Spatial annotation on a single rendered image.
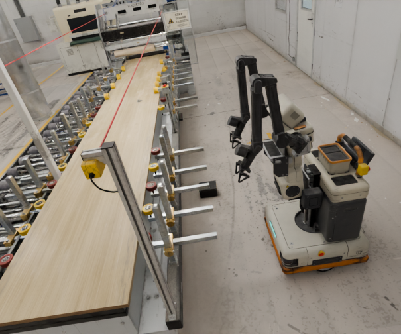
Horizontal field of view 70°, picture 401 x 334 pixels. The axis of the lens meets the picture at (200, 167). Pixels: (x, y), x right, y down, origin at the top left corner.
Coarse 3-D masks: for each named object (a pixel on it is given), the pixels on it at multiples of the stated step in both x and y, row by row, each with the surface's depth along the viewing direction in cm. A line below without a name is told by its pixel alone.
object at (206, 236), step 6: (204, 234) 170; (210, 234) 169; (216, 234) 168; (174, 240) 169; (180, 240) 169; (186, 240) 168; (192, 240) 168; (198, 240) 169; (204, 240) 169; (156, 246) 169; (162, 246) 169
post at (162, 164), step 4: (164, 160) 195; (160, 164) 192; (164, 164) 192; (160, 168) 194; (164, 168) 194; (164, 172) 196; (164, 176) 198; (168, 176) 200; (164, 180) 200; (168, 180) 200; (168, 184) 202; (168, 188) 204; (168, 192) 206; (172, 192) 207; (172, 204) 212
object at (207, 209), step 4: (196, 208) 191; (200, 208) 191; (204, 208) 190; (208, 208) 189; (212, 208) 189; (176, 212) 191; (180, 212) 190; (184, 212) 190; (188, 212) 190; (192, 212) 190; (196, 212) 190; (200, 212) 190; (204, 212) 190; (148, 216) 192; (152, 216) 192; (164, 216) 190; (176, 216) 191; (180, 216) 191; (148, 220) 191; (152, 220) 191
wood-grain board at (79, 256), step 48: (144, 96) 372; (96, 144) 277; (144, 144) 261; (96, 192) 211; (144, 192) 202; (48, 240) 177; (96, 240) 171; (0, 288) 152; (48, 288) 147; (96, 288) 143
